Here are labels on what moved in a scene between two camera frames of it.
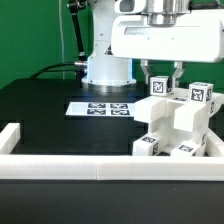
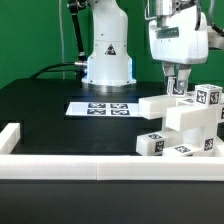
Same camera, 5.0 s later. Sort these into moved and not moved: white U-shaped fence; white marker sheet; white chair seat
Moved: white chair seat
Not moved: white U-shaped fence; white marker sheet
